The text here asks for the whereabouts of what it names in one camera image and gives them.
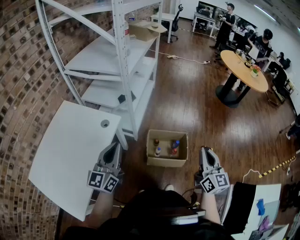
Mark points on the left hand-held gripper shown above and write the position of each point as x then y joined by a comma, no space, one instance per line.
103,180

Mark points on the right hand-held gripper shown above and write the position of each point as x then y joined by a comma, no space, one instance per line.
214,182

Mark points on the brown cardboard box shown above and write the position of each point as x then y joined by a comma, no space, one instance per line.
164,162

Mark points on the person's left forearm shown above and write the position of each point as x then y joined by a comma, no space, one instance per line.
103,208

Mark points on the person's right forearm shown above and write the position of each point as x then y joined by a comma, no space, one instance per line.
211,208

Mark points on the red drink bottle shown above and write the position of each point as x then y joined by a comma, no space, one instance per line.
174,152

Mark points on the person's white shoe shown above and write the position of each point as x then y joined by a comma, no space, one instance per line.
169,187

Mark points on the brown cap drink bottle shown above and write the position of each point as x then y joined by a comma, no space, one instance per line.
156,141

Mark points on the black cloth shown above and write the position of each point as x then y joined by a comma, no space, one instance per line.
239,204

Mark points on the small black object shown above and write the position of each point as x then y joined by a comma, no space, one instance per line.
123,98

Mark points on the white side table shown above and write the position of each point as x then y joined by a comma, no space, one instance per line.
267,192

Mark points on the person's black clothing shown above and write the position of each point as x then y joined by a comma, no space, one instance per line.
150,211

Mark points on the blue crumpled object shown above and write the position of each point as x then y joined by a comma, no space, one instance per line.
260,206

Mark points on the yellow black floor tape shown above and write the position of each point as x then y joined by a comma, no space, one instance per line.
279,166

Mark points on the printed papers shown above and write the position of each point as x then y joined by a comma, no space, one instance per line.
260,228

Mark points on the round wooden table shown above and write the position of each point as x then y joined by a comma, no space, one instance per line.
243,70

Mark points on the white metal shelving rack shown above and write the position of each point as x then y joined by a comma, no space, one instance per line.
103,56

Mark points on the flower pot with orange flowers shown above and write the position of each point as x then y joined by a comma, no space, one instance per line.
255,70

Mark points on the clear bottle red label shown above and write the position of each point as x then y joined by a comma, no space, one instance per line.
126,31

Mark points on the cardboard carton with folded flaps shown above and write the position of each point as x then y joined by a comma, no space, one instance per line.
145,31

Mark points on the white office desk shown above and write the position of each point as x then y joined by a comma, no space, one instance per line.
204,20

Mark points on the small white desk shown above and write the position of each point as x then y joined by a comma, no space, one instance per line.
165,17

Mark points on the green potted plant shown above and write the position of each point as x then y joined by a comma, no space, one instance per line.
155,9

